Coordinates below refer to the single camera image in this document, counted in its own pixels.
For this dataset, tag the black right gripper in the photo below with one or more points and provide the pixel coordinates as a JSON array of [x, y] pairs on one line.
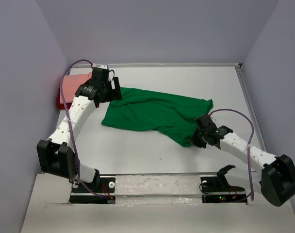
[[195, 142]]

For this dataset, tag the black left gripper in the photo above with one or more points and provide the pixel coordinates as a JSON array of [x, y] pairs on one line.
[[115, 94]]

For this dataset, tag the green t shirt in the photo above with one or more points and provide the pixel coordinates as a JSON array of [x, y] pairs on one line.
[[142, 110]]

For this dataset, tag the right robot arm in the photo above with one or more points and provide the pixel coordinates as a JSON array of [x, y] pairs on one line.
[[277, 172]]

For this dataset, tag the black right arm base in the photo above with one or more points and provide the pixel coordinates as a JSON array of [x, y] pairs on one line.
[[216, 189]]

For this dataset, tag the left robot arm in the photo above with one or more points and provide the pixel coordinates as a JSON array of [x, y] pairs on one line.
[[58, 154]]

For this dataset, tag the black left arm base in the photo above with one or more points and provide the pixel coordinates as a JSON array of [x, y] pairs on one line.
[[104, 193]]

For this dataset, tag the pink t shirt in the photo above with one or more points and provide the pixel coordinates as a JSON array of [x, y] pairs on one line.
[[71, 83]]

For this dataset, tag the dark red t shirt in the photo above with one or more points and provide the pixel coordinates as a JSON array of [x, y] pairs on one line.
[[61, 105]]

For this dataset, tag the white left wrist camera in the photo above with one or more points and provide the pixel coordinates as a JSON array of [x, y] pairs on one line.
[[103, 66]]

